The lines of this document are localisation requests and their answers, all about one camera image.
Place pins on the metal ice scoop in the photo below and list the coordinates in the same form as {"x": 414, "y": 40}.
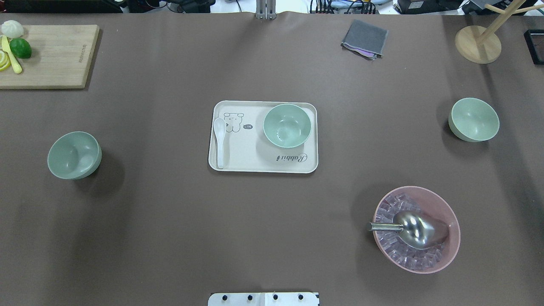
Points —
{"x": 416, "y": 230}

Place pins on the cream rabbit tray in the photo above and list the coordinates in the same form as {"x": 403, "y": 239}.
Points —
{"x": 246, "y": 148}

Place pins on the black device at edge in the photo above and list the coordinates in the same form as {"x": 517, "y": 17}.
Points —
{"x": 534, "y": 39}

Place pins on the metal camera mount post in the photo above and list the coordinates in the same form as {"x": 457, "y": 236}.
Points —
{"x": 266, "y": 9}

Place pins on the green lime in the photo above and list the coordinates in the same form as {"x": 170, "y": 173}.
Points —
{"x": 20, "y": 48}

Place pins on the white garlic bulb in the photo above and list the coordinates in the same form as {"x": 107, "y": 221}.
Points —
{"x": 12, "y": 29}

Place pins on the folded grey cloth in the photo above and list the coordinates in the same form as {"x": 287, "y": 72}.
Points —
{"x": 365, "y": 39}

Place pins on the wooden cutting board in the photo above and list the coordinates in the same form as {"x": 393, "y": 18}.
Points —
{"x": 61, "y": 58}

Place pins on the green bowl on tray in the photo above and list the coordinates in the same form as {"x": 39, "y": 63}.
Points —
{"x": 287, "y": 125}

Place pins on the lemon slice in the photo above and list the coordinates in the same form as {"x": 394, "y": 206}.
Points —
{"x": 5, "y": 61}

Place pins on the green bowl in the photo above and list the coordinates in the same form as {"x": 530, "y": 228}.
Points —
{"x": 473, "y": 120}
{"x": 75, "y": 155}
{"x": 287, "y": 125}

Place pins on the clear ice cubes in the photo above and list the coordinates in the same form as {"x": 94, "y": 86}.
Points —
{"x": 397, "y": 250}

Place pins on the yellow plastic knife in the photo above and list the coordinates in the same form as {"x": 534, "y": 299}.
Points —
{"x": 13, "y": 61}

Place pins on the wooden mug tree stand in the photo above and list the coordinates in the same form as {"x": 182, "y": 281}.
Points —
{"x": 479, "y": 44}

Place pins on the pink bowl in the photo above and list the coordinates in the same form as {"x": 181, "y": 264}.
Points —
{"x": 434, "y": 206}

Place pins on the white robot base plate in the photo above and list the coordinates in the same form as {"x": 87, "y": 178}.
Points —
{"x": 264, "y": 299}

